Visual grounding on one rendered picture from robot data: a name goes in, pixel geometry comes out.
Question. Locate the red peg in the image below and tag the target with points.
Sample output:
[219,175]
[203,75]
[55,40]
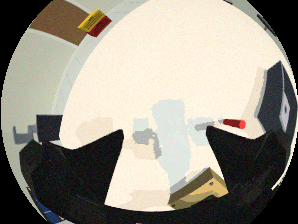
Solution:
[235,123]

